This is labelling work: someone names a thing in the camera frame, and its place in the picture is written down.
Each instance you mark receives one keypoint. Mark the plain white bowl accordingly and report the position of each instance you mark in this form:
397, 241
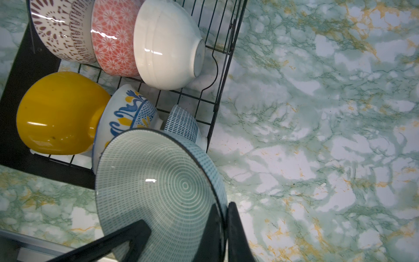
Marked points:
169, 50

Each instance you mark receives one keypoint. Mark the dark blue patterned bowl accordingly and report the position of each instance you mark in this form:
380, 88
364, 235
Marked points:
182, 123

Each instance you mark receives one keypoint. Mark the black floral pink bowl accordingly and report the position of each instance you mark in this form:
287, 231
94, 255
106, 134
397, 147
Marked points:
112, 31

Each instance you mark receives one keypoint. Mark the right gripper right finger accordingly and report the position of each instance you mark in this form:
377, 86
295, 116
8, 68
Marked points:
238, 247

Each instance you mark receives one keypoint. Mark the blue yellow floral bowl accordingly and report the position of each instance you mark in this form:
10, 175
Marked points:
127, 109

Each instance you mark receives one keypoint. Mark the white red lattice bowl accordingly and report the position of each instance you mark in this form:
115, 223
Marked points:
65, 28

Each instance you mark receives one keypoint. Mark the black two-tier dish rack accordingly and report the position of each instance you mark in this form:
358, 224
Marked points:
25, 60

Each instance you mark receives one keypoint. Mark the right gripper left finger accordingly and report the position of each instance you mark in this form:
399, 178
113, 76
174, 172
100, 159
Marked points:
135, 234

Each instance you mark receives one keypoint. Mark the pale green glass bowl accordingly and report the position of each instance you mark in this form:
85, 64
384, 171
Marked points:
170, 183

